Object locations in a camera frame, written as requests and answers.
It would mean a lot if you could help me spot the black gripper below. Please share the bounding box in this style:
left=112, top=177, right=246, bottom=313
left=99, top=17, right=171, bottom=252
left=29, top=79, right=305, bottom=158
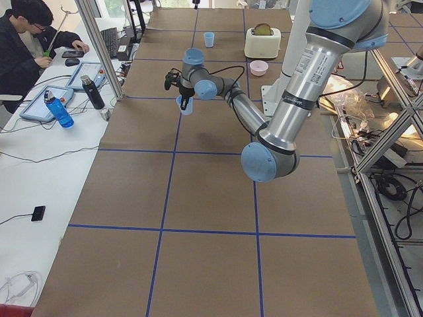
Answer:
left=178, top=84, right=195, bottom=110

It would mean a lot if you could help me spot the light blue plastic cup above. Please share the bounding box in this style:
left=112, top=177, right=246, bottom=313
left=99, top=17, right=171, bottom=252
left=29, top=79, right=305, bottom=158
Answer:
left=176, top=95, right=193, bottom=116

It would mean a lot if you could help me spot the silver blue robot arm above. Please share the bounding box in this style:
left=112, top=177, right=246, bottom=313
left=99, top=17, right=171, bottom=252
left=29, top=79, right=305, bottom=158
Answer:
left=165, top=1, right=391, bottom=182

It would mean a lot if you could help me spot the pink bowl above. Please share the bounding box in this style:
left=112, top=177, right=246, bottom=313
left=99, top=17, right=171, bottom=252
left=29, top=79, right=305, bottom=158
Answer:
left=249, top=60, right=268, bottom=77

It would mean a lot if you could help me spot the small metal cup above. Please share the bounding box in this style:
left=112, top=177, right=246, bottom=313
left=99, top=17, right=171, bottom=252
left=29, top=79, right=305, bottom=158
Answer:
left=100, top=108, right=111, bottom=122

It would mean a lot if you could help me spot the cream white toaster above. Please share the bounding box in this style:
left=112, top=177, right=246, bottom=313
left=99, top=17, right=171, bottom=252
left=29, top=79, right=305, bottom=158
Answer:
left=244, top=28, right=282, bottom=59

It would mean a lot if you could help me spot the teach pendant far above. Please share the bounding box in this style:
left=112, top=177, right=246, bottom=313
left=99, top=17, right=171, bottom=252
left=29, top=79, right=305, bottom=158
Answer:
left=66, top=62, right=106, bottom=91

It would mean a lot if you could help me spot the teach pendant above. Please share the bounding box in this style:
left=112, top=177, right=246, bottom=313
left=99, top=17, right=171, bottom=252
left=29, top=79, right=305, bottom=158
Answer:
left=20, top=85, right=74, bottom=123
left=66, top=62, right=106, bottom=91

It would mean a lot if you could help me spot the black thermos bottle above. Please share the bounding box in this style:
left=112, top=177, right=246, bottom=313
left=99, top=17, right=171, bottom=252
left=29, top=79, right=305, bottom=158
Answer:
left=81, top=75, right=105, bottom=110

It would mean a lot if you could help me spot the black keyboard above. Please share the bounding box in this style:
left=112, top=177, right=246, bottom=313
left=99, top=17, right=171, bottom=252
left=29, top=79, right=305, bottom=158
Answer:
left=100, top=27, right=118, bottom=59

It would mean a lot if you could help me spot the toast bread slice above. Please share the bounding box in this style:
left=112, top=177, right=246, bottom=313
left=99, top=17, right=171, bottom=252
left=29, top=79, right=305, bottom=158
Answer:
left=252, top=23, right=273, bottom=36

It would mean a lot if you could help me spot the black computer mouse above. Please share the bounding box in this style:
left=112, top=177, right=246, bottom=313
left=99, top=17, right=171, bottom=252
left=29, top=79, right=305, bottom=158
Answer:
left=65, top=57, right=80, bottom=67

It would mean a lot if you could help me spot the black smartphone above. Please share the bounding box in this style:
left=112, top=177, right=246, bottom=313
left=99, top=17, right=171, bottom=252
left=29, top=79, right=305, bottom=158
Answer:
left=62, top=50, right=85, bottom=58

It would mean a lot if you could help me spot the blue water bottle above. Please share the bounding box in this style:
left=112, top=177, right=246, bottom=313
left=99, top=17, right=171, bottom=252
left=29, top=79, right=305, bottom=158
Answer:
left=44, top=89, right=74, bottom=128

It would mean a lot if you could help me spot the teach pendant near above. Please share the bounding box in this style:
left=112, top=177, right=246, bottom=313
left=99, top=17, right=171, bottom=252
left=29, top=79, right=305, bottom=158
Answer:
left=20, top=85, right=74, bottom=123

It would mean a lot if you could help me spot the seated person black jacket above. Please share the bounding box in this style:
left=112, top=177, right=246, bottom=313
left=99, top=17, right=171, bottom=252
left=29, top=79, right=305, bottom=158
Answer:
left=1, top=1, right=89, bottom=98

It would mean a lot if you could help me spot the crumpled plastic bag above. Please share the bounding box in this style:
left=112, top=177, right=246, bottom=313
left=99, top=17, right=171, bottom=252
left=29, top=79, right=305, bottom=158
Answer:
left=319, top=75, right=375, bottom=120

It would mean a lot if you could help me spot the small black puck device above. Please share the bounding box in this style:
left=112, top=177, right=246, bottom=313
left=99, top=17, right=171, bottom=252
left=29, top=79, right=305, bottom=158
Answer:
left=31, top=205, right=46, bottom=222

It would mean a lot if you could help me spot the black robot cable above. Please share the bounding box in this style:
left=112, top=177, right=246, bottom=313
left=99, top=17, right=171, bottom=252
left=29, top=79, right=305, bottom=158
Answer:
left=208, top=65, right=245, bottom=100

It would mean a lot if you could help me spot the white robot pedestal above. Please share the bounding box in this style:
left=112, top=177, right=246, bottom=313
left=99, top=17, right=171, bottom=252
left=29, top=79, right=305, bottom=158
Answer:
left=261, top=0, right=311, bottom=118

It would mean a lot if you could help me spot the aluminium frame post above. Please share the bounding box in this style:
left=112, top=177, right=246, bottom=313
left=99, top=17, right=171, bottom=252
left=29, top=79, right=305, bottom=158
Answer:
left=75, top=0, right=124, bottom=101

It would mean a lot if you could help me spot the white cable bundle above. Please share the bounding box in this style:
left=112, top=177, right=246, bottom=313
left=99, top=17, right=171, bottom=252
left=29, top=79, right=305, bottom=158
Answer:
left=0, top=270, right=43, bottom=306

